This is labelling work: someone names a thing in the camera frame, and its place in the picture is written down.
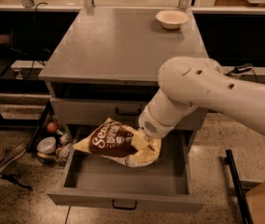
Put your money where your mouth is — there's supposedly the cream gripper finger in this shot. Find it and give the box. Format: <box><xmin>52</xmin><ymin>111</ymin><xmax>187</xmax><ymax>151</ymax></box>
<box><xmin>132</xmin><ymin>129</ymin><xmax>151</xmax><ymax>150</ymax></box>

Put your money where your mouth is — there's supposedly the brown and yellow chip bag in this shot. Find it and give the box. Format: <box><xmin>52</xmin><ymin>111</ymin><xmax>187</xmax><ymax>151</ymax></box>
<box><xmin>74</xmin><ymin>118</ymin><xmax>161</xmax><ymax>168</ymax></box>

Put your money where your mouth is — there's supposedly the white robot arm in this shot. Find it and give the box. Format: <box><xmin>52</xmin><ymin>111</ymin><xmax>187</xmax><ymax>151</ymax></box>
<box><xmin>138</xmin><ymin>57</ymin><xmax>265</xmax><ymax>139</ymax></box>

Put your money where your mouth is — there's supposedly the closed grey upper drawer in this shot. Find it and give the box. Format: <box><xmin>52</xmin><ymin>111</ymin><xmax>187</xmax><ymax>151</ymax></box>
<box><xmin>49</xmin><ymin>97</ymin><xmax>209</xmax><ymax>132</ymax></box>

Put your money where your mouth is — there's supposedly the open grey middle drawer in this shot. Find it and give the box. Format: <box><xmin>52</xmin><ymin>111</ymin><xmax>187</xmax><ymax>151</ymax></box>
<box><xmin>49</xmin><ymin>130</ymin><xmax>204</xmax><ymax>213</ymax></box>

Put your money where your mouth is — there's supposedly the grey drawer cabinet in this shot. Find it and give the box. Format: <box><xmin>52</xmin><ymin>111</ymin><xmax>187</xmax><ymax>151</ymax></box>
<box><xmin>39</xmin><ymin>7</ymin><xmax>208</xmax><ymax>141</ymax></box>

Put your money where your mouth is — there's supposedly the red apple in bin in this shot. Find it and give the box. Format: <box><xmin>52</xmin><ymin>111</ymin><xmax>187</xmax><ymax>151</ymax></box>
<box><xmin>47</xmin><ymin>122</ymin><xmax>59</xmax><ymax>133</ymax></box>

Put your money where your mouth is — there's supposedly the black bin of small items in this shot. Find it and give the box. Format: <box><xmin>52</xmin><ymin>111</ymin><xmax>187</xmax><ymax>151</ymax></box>
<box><xmin>27</xmin><ymin>102</ymin><xmax>71</xmax><ymax>165</ymax></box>

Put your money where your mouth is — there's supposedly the white bowl in bin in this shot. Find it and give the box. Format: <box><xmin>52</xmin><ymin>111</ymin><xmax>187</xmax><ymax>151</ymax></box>
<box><xmin>36</xmin><ymin>136</ymin><xmax>56</xmax><ymax>154</ymax></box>

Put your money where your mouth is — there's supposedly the white ceramic bowl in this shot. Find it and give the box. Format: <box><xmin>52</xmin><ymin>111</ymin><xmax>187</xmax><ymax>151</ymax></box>
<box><xmin>156</xmin><ymin>10</ymin><xmax>188</xmax><ymax>30</ymax></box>

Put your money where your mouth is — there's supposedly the black power adapter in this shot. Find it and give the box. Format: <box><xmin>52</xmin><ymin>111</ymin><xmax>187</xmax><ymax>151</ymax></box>
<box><xmin>234</xmin><ymin>63</ymin><xmax>253</xmax><ymax>74</ymax></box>

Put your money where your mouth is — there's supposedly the black metal stand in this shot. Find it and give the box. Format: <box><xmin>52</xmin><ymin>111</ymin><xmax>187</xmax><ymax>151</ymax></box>
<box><xmin>225</xmin><ymin>149</ymin><xmax>253</xmax><ymax>224</ymax></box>

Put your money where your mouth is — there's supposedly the black cable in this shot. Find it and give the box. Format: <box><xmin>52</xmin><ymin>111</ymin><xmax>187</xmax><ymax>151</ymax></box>
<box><xmin>10</xmin><ymin>2</ymin><xmax>49</xmax><ymax>80</ymax></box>

